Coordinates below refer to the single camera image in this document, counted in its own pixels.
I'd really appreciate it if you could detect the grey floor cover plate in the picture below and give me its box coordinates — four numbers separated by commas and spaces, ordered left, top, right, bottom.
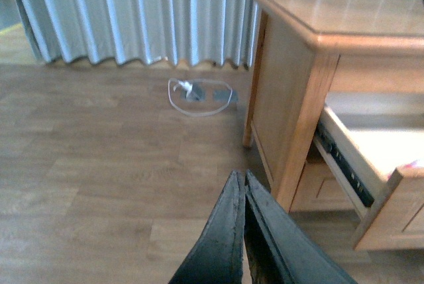
213, 89, 239, 103

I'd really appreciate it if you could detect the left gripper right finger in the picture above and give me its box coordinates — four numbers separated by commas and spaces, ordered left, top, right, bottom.
244, 170, 356, 283

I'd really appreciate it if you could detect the wooden drawer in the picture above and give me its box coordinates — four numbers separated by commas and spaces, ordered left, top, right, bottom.
290, 162, 354, 212
313, 104, 423, 250

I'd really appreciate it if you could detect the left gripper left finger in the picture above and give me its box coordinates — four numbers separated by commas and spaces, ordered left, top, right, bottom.
170, 171, 246, 283

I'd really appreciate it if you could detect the light blue-grey curtain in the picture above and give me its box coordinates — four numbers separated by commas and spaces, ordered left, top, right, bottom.
15, 0, 258, 66

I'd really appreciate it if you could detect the grey floor socket box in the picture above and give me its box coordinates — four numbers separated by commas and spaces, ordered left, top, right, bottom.
180, 83, 205, 102

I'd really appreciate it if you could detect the wooden nightstand cabinet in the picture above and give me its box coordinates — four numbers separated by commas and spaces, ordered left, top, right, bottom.
242, 0, 423, 210

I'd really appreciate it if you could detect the black drawer slide rail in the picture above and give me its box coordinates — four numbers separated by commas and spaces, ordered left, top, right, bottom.
315, 122, 374, 208

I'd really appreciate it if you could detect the pink marker white cap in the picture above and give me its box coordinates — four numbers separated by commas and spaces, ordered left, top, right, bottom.
400, 159, 424, 169

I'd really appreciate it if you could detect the white floor cable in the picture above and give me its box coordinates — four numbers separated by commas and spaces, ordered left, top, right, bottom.
168, 77, 235, 118

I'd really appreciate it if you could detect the white floor plug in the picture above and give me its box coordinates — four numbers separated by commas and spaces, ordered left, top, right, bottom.
173, 79, 193, 95

